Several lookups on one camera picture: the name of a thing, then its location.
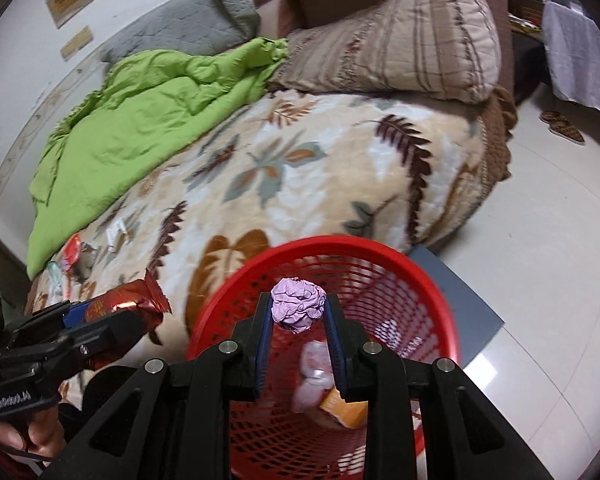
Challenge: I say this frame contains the orange packet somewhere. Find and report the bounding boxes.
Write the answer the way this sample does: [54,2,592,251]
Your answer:
[319,385,368,430]

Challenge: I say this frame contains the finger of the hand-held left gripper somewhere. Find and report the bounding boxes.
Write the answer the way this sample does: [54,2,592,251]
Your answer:
[55,311,147,369]
[11,301,100,342]

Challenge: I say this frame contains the lavender cloth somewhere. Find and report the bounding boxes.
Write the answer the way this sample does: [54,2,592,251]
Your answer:
[542,0,600,123]

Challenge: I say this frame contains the grey crumpled wrapper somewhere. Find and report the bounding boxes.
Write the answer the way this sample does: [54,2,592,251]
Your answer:
[76,246,101,281]

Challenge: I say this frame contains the grey floor mat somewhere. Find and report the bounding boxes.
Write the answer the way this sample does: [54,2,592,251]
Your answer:
[407,245,506,366]

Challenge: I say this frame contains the red-brown shiny snack wrapper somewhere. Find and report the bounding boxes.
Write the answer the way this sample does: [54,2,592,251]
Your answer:
[77,267,172,371]

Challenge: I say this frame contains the white plastic bag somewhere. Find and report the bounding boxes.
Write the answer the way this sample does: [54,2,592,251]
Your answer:
[292,340,338,413]

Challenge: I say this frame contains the grey quilted blanket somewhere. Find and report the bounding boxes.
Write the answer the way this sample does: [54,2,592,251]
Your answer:
[100,0,261,66]

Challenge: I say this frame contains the red mesh basket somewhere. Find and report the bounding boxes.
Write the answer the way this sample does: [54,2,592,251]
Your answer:
[186,235,462,480]

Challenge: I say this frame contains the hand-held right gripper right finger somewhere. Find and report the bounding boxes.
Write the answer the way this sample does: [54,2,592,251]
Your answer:
[322,294,556,480]

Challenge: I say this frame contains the blue and white box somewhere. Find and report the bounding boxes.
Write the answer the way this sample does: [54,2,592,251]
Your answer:
[105,220,124,252]

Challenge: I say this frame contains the purple paper ball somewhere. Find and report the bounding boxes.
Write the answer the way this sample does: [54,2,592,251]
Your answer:
[271,276,328,335]

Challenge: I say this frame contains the cluttered dark table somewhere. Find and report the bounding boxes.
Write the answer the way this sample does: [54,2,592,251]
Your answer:
[507,0,551,36]

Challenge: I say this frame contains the striped brown pillow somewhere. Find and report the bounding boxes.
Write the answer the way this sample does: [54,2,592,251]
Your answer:
[267,0,503,106]

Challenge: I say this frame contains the person's left hand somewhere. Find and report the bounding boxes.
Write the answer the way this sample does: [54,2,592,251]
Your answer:
[0,402,68,465]

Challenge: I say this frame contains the small wooden wall plaque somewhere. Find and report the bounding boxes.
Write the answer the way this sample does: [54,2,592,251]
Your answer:
[60,25,93,61]

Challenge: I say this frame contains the green quilt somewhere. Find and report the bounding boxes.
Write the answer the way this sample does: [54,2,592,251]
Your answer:
[26,37,291,281]

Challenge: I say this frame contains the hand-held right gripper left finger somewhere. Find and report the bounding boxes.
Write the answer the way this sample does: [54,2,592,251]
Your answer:
[62,292,281,480]

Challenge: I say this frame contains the leaf-printed beige blanket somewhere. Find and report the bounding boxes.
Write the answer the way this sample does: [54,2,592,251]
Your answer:
[25,87,513,411]

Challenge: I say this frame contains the brown knitted bedspread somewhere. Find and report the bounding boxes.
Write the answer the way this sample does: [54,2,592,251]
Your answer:
[472,85,520,196]

